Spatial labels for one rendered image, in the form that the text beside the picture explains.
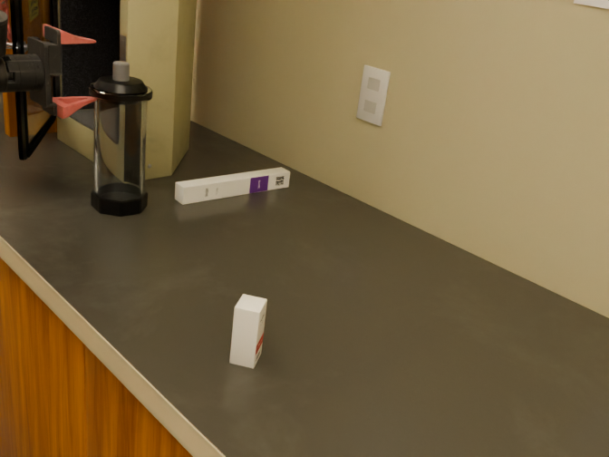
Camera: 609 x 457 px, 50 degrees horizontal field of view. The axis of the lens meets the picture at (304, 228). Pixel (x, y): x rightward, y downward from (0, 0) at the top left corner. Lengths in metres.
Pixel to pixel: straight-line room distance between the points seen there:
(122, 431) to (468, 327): 0.53
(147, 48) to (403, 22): 0.50
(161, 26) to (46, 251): 0.50
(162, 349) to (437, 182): 0.69
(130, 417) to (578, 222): 0.79
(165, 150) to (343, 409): 0.79
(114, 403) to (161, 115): 0.63
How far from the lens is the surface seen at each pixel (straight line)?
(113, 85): 1.19
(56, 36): 1.13
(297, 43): 1.58
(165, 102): 1.40
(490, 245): 1.30
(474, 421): 0.86
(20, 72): 1.13
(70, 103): 1.18
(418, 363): 0.93
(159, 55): 1.37
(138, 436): 0.98
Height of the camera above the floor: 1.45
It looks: 24 degrees down
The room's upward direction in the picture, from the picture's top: 8 degrees clockwise
